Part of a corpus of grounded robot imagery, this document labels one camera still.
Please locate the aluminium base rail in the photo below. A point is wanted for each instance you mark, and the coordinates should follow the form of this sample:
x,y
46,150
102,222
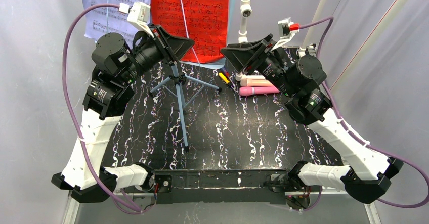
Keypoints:
x,y
229,149

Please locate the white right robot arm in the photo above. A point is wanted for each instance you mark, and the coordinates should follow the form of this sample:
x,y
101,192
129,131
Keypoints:
x,y
367,174

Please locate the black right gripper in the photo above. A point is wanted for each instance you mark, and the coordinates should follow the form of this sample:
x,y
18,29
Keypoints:
x,y
260,53

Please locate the white PVC pipe frame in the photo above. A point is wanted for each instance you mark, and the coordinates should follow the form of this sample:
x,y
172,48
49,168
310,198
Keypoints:
x,y
246,11

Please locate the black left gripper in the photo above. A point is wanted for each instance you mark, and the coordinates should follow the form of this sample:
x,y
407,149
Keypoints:
x,y
164,44

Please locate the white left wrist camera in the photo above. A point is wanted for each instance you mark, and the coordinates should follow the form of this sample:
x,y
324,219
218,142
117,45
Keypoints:
x,y
138,16

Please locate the beige toy microphone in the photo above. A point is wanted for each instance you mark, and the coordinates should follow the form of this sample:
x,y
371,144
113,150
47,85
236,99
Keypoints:
x,y
254,81

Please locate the red sheet music page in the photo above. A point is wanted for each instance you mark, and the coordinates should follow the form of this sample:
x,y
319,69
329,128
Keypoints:
x,y
204,21

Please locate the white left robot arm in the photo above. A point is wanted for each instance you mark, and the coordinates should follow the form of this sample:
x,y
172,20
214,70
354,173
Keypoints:
x,y
117,67

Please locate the white diagonal pole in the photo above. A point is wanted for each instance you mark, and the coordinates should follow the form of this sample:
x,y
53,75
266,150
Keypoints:
x,y
373,36

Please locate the pink toy microphone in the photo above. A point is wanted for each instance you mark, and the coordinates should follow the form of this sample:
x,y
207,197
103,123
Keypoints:
x,y
248,91

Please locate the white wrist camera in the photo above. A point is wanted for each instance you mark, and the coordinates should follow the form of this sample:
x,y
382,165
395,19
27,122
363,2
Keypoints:
x,y
138,16
287,30

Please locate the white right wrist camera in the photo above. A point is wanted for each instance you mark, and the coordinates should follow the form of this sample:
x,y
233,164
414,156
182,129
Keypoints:
x,y
287,30

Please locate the lavender sheet music page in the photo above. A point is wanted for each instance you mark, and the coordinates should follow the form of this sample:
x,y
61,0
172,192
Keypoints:
x,y
107,19

